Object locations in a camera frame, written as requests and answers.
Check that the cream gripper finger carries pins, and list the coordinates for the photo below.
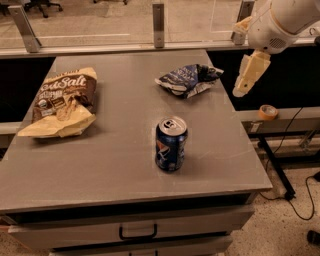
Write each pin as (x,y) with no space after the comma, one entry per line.
(242,26)
(251,69)

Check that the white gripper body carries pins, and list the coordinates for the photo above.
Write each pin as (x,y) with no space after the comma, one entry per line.
(266,30)

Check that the blue chip bag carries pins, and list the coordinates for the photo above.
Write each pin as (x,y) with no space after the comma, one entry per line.
(190,80)

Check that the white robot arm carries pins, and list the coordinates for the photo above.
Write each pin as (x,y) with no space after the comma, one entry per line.
(293,16)

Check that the blue pepsi can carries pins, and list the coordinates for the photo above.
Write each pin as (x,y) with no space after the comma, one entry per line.
(171,137)

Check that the brown sea salt chip bag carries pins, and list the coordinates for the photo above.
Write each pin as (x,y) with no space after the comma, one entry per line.
(63,105)

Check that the orange tape roll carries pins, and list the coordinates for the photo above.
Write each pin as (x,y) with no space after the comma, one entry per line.
(267,112)

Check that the black table leg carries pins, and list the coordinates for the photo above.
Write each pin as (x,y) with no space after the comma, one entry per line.
(290,193)

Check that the lower grey drawer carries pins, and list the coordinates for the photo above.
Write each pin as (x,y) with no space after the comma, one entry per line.
(201,246)

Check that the grey drawer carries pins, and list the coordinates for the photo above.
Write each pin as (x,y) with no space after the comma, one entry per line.
(105,229)
(201,246)

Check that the upper grey drawer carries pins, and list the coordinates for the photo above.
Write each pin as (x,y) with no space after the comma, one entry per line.
(105,229)

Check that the black office chair base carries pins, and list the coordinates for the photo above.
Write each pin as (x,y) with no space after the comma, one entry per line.
(40,5)

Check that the right metal railing post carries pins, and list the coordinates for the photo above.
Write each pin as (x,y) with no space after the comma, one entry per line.
(246,8)

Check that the metal railing post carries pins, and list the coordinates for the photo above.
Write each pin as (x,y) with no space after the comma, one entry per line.
(158,24)
(31,43)
(246,8)

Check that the middle metal railing post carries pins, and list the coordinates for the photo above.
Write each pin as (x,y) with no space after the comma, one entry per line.
(158,24)

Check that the black drawer handle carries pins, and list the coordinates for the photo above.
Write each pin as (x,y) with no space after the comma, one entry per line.
(138,233)

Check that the left metal railing post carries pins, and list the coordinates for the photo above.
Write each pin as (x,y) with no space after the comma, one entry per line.
(31,43)

